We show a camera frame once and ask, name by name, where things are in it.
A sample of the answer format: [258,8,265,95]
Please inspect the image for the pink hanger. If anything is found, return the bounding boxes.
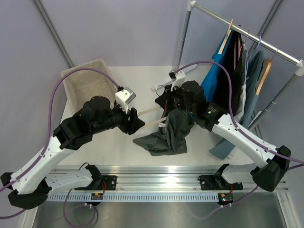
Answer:
[233,38,242,70]

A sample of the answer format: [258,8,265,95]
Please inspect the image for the aluminium mounting rail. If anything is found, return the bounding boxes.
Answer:
[30,165,289,192]

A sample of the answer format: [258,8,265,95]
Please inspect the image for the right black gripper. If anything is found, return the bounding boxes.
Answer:
[156,84,195,115]

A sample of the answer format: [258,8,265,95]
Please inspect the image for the wicker basket with liner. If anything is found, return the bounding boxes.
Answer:
[63,70,117,113]

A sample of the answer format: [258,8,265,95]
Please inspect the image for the dark grey t shirt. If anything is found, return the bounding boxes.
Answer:
[133,109,194,156]

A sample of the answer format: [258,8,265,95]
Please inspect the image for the metal clothes rack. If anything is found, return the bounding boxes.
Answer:
[175,0,304,130]

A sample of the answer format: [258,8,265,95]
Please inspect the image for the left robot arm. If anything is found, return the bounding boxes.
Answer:
[0,96,145,209]

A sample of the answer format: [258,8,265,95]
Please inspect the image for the blue t shirt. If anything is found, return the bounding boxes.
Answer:
[201,30,233,102]

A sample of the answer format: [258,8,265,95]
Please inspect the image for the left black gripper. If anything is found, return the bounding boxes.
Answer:
[92,101,145,135]

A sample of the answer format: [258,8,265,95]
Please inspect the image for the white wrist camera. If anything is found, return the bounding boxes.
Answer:
[169,71,186,92]
[115,86,136,114]

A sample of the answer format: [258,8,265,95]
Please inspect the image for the teal grey t shirt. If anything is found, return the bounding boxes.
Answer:
[209,50,267,160]

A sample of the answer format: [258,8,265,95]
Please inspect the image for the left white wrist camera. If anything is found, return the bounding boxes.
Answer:
[115,86,136,114]

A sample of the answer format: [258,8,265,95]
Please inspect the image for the brown wooden hanger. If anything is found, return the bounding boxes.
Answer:
[255,58,272,95]

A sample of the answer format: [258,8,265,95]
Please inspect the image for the white garment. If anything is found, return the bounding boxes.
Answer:
[234,84,247,122]

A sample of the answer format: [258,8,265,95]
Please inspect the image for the black t shirt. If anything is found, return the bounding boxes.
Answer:
[213,31,247,115]

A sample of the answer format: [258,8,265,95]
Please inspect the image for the blue wire hanger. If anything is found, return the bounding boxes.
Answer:
[247,36,262,60]

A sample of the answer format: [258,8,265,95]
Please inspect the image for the white slotted cable duct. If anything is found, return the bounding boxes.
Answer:
[47,192,219,202]

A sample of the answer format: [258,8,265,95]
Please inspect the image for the cream plastic hanger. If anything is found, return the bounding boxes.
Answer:
[136,85,165,125]

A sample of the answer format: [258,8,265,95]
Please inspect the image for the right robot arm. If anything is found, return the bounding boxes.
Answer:
[155,81,291,192]

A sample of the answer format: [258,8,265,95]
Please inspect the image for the purple cable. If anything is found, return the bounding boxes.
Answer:
[0,67,123,219]
[174,60,304,167]

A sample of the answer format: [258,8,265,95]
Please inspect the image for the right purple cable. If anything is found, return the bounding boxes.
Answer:
[174,60,304,167]

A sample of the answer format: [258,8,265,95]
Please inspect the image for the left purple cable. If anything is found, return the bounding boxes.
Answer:
[0,67,123,219]

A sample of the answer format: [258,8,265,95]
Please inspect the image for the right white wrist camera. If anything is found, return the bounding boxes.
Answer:
[169,71,186,92]

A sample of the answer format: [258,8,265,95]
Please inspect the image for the light wooden hanger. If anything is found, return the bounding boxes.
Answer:
[218,19,234,55]

